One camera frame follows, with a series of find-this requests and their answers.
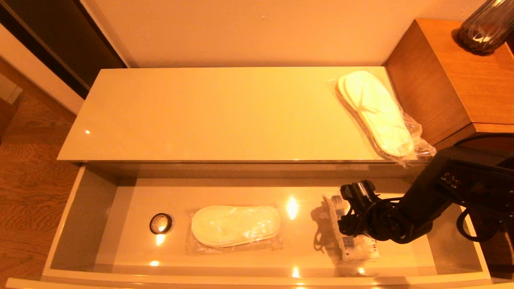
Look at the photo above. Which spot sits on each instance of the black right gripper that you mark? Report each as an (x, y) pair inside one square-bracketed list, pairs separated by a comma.
[(357, 222)]

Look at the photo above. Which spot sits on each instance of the printed white tissue packet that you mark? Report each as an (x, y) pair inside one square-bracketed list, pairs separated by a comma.
[(361, 251)]

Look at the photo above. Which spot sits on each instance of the white cabinet drawer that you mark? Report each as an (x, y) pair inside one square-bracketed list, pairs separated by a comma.
[(261, 257)]

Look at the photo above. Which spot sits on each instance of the white slippers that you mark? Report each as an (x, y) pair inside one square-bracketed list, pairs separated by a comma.
[(235, 225), (373, 108)]

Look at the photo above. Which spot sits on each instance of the black tape roll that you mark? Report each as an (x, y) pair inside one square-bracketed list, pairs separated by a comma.
[(151, 225)]

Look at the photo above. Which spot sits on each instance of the brown wooden side cabinet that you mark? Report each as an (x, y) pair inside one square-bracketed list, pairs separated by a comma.
[(433, 92)]

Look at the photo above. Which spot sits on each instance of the glossy white low cabinet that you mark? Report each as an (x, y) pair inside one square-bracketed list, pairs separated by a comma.
[(200, 112)]

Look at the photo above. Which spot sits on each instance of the dark ribbed glass vase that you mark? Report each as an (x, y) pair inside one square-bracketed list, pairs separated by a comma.
[(486, 28)]

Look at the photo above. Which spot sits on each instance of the dark door panel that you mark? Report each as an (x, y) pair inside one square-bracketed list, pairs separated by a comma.
[(60, 32)]

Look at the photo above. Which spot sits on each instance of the brown wooden furniture piece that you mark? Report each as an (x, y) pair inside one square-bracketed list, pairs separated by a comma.
[(6, 116)]

